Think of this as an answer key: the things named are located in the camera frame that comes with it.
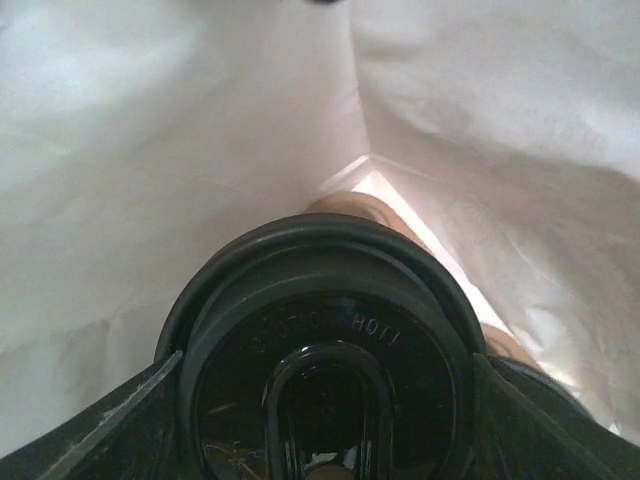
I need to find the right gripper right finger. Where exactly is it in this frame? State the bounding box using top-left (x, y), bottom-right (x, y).
top-left (474, 354), bottom-right (639, 479)

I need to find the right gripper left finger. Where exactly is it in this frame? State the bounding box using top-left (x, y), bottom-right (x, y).
top-left (1, 351), bottom-right (183, 479)

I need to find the pulp cup carrier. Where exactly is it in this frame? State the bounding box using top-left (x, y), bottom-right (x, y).
top-left (303, 192), bottom-right (540, 370)

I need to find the black coffee lid front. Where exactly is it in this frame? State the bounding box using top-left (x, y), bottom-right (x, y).
top-left (156, 214), bottom-right (486, 479)

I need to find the printed Cream Bear paper bag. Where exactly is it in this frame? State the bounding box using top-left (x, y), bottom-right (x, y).
top-left (1, 1), bottom-right (639, 454)

